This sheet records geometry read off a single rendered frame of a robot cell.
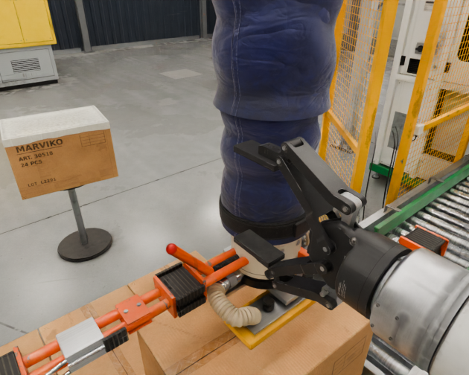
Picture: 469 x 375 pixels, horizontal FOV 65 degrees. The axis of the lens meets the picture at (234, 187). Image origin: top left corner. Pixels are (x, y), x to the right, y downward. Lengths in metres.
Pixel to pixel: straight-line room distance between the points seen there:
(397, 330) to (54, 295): 2.57
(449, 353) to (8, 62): 7.98
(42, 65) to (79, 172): 5.73
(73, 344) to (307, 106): 0.60
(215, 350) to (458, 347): 0.83
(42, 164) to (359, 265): 2.32
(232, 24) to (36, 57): 7.57
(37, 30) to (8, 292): 5.88
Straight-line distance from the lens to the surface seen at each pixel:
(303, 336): 1.13
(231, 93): 0.69
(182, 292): 0.80
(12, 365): 0.78
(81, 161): 2.56
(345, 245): 0.37
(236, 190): 0.77
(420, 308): 0.32
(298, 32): 0.64
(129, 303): 0.81
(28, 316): 2.72
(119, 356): 1.63
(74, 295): 2.73
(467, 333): 0.32
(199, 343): 1.10
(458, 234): 2.50
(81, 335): 0.78
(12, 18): 7.97
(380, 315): 0.34
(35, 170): 2.55
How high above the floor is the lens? 1.82
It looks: 30 degrees down
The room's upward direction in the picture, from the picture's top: straight up
